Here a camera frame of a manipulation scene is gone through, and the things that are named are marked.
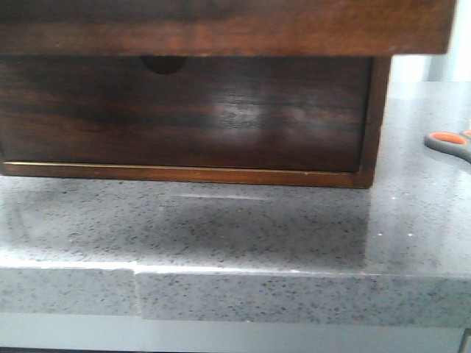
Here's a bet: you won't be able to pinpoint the dark wooden drawer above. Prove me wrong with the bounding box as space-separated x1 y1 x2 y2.
1 56 372 171

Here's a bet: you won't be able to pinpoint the grey orange handled scissors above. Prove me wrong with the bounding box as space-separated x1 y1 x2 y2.
424 129 471 163

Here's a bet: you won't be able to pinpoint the dark wooden drawer cabinet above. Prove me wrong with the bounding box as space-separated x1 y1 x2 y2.
1 1 456 188

